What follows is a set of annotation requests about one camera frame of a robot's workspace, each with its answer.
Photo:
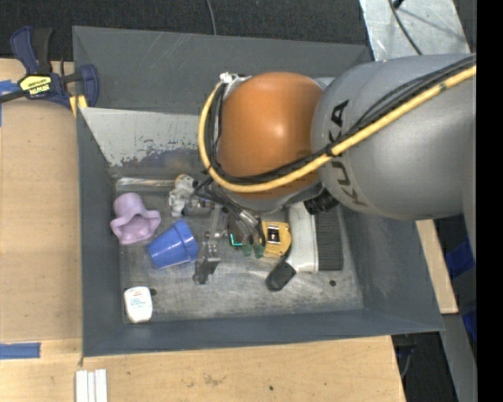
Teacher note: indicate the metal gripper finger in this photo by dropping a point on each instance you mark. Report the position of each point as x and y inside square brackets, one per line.
[200, 271]
[214, 253]

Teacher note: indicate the blue plastic cup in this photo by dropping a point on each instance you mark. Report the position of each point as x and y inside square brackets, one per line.
[172, 246]

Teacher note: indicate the white toy figure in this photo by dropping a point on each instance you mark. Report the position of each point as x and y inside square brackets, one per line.
[179, 195]

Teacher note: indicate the grey metal bin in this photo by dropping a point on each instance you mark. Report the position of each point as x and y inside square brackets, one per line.
[243, 304]

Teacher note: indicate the yellow box with black window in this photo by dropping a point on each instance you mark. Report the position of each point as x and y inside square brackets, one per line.
[276, 239]

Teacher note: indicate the black rounded plastic piece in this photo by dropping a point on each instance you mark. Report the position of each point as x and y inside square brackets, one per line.
[280, 277]

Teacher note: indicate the small white flat box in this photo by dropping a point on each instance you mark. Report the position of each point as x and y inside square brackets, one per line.
[138, 305]

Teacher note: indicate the pale purple toy vase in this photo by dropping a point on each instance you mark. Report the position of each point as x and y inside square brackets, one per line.
[132, 222]

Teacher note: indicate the black cylinder on white bracket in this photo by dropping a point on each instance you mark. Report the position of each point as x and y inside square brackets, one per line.
[320, 203]

